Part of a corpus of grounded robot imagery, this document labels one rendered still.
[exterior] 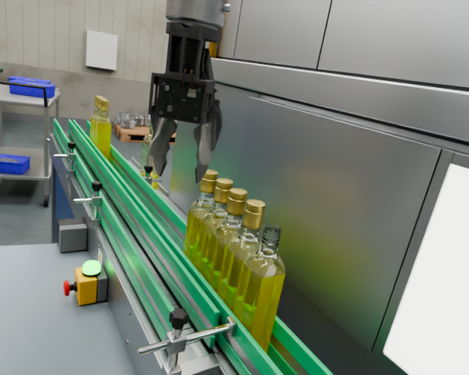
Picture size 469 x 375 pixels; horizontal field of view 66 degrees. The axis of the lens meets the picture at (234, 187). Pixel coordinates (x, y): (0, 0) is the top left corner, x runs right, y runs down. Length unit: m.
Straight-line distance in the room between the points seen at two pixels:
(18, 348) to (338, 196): 0.72
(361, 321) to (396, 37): 0.46
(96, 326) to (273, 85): 0.69
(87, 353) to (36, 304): 0.22
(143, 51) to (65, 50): 1.26
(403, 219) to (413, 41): 0.27
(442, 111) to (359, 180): 0.16
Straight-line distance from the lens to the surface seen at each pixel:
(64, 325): 0.98
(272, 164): 0.79
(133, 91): 7.03
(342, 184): 0.65
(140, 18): 7.04
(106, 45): 6.80
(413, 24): 0.65
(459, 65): 0.59
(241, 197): 0.66
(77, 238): 1.24
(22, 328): 0.99
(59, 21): 6.94
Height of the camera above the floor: 1.37
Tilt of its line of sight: 18 degrees down
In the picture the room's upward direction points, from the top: 10 degrees clockwise
